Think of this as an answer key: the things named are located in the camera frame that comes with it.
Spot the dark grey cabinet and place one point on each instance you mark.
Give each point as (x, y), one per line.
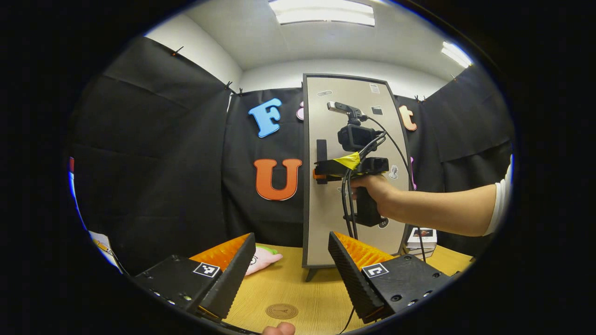
(305, 186)

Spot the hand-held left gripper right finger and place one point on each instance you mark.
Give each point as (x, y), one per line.
(351, 279)

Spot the round brown coaster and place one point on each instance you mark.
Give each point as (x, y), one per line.
(281, 311)

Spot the black backdrop cloth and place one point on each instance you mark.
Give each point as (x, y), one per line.
(163, 163)

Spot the small ceiling light panel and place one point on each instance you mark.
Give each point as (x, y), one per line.
(456, 55)

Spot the person's white shirt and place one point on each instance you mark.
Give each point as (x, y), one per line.
(502, 200)

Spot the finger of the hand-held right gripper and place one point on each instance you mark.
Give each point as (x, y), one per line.
(333, 166)

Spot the large ceiling light panel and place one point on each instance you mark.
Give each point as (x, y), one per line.
(323, 11)

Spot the white cover book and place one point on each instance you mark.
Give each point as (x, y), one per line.
(421, 239)

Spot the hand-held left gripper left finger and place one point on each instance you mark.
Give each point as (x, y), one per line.
(233, 279)

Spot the pink plush toy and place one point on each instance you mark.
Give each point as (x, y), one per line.
(265, 258)

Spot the grey book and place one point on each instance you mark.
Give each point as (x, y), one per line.
(419, 252)

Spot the beige cabinet door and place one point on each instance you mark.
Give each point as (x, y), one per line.
(326, 223)

